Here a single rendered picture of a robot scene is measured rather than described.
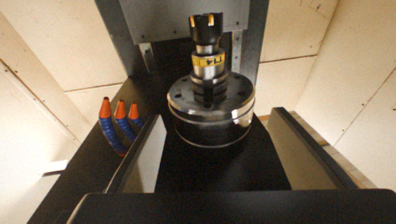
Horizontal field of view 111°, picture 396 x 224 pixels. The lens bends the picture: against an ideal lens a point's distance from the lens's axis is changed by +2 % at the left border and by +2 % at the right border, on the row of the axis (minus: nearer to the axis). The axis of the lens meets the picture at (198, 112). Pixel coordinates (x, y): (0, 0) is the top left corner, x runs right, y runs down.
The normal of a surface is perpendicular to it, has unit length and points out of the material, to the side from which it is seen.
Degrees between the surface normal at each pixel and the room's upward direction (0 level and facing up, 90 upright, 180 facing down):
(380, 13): 90
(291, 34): 90
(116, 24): 90
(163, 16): 90
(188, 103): 180
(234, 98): 180
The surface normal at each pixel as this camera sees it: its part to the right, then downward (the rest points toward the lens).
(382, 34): -0.99, 0.15
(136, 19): 0.14, 0.61
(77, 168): -0.11, -0.78
